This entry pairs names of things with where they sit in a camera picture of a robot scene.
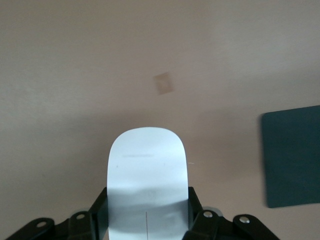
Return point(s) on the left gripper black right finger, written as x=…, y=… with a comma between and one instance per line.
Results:
x=212, y=222

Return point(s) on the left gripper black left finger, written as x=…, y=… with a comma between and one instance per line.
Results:
x=80, y=222

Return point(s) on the white computer mouse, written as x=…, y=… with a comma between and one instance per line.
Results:
x=147, y=175

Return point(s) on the black mouse pad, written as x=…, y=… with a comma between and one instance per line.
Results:
x=292, y=157

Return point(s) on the brown tape patch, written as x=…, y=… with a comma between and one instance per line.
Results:
x=164, y=83

